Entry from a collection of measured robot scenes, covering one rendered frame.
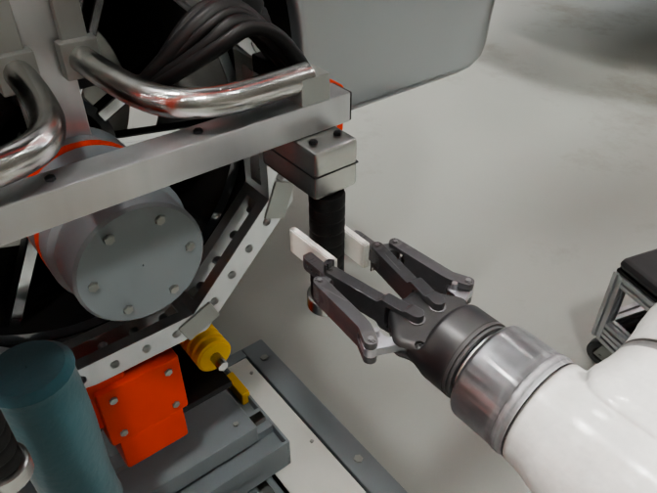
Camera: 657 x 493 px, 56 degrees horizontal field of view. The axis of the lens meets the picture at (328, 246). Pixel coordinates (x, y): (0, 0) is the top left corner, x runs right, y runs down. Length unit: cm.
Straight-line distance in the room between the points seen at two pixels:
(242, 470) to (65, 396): 62
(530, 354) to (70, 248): 39
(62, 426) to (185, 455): 53
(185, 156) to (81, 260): 14
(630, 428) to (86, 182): 41
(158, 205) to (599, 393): 39
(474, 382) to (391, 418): 105
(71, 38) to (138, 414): 52
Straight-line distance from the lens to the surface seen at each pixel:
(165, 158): 50
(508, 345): 48
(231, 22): 58
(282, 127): 55
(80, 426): 73
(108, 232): 56
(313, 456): 136
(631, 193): 250
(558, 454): 45
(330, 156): 55
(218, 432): 123
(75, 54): 63
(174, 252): 61
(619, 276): 156
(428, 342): 51
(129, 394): 90
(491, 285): 190
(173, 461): 121
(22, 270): 86
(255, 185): 86
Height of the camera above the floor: 121
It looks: 38 degrees down
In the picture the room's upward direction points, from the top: straight up
